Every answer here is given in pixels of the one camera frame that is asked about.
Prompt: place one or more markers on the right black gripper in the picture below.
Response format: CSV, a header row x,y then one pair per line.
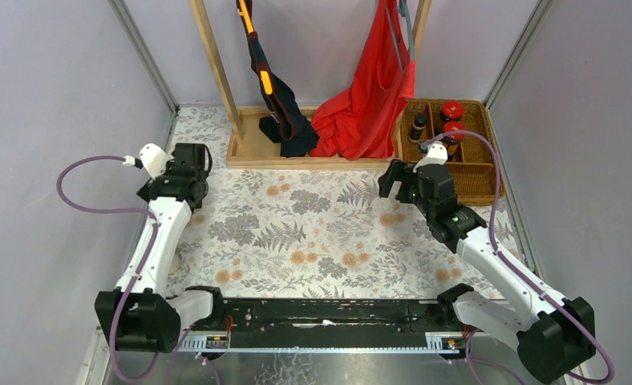
x,y
403,179

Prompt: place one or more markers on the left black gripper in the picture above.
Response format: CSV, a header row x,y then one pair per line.
x,y
189,157

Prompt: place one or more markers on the small black cap spice bottle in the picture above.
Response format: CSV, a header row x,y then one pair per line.
x,y
418,127

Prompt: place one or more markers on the red lid sauce jar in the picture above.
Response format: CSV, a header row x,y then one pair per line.
x,y
451,111

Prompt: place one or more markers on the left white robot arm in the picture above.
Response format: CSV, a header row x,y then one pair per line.
x,y
136,316

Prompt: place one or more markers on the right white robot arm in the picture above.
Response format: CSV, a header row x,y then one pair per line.
x,y
550,333

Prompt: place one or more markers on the red apron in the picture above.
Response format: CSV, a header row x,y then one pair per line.
x,y
359,122

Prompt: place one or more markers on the wicker divided tray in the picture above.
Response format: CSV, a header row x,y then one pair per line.
x,y
472,166

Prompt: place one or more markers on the floral table mat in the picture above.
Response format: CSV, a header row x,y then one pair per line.
x,y
305,234

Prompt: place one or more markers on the dark navy garment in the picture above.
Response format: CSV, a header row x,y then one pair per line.
x,y
286,125

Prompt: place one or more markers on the grey clothes hanger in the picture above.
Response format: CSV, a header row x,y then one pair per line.
x,y
403,10

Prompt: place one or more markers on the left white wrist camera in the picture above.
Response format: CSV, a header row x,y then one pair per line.
x,y
151,158

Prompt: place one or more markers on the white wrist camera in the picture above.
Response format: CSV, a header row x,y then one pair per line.
x,y
433,153
151,158

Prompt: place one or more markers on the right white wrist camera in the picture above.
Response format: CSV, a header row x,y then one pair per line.
x,y
433,153

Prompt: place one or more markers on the wooden rack frame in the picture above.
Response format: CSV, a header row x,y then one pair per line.
x,y
247,147

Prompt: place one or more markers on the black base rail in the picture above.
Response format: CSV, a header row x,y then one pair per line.
x,y
329,325

